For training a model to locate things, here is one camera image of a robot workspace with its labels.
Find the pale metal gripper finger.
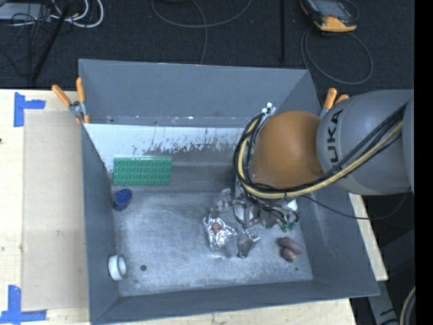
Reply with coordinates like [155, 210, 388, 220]
[212, 187, 235, 217]
[236, 228, 263, 259]

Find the crumpled silver foil wrapper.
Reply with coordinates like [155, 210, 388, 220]
[202, 214, 238, 253]

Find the red-brown toy fruit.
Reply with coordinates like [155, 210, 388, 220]
[276, 236, 304, 263]

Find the grey metal bin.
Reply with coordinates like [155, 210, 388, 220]
[77, 58, 381, 325]

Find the green studded flat block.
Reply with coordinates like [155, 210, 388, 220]
[112, 156, 173, 187]

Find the dark blue cylinder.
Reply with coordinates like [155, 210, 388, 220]
[112, 188, 133, 212]

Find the white tape roll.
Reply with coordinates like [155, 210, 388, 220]
[108, 253, 127, 282]

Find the pale cardboard board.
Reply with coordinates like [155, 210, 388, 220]
[20, 109, 89, 311]

